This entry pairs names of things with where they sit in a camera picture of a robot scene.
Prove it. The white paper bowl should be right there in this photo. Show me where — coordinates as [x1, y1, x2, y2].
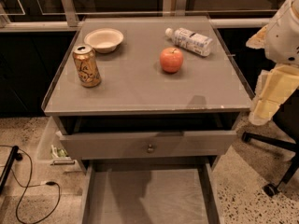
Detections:
[84, 28, 124, 54]

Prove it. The gold soda can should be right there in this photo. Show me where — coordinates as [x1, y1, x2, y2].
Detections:
[72, 44, 102, 88]

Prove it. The red apple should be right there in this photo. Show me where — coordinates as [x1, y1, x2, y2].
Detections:
[160, 47, 183, 73]

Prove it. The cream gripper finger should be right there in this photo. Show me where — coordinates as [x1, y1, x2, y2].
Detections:
[249, 63, 299, 126]
[246, 26, 267, 49]

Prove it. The clear plastic water bottle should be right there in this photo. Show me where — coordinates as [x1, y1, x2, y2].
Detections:
[165, 28, 213, 57]

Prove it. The grey middle drawer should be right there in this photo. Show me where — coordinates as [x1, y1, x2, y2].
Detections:
[58, 131, 236, 160]

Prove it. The grey open bottom drawer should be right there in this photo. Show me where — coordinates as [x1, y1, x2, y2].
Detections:
[78, 161, 225, 224]

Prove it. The grey drawer cabinet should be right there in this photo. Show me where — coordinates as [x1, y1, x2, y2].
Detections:
[41, 15, 257, 173]

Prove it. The metal railing post left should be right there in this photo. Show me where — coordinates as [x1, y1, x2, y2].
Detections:
[61, 0, 79, 27]

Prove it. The black cable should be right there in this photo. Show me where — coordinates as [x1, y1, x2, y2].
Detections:
[0, 145, 62, 224]

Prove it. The black stand base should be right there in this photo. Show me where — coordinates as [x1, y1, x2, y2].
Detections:
[0, 146, 22, 194]

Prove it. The black office chair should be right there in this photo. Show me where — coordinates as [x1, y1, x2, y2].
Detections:
[241, 91, 299, 198]

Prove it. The clear plastic storage bin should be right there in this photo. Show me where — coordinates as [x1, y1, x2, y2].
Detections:
[36, 118, 81, 172]

